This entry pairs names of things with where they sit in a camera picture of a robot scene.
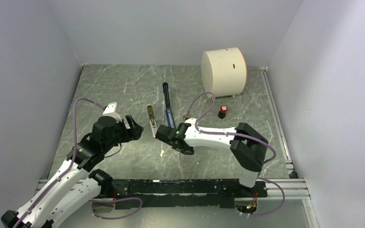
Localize beige white small stapler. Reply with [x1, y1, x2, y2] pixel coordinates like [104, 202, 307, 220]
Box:
[147, 104, 157, 138]

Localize cream cylindrical drum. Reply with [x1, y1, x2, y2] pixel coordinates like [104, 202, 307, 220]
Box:
[201, 47, 248, 98]

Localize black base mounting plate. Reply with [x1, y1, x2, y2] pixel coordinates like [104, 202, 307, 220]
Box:
[97, 179, 268, 209]

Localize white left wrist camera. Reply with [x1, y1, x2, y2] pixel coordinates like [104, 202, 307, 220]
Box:
[103, 102, 122, 122]

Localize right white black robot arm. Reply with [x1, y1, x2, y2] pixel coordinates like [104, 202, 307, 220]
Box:
[155, 118, 268, 197]

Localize aluminium rail frame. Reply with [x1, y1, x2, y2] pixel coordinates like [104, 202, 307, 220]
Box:
[23, 66, 320, 228]

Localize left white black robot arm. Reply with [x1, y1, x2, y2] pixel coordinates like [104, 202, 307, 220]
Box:
[1, 115, 144, 228]

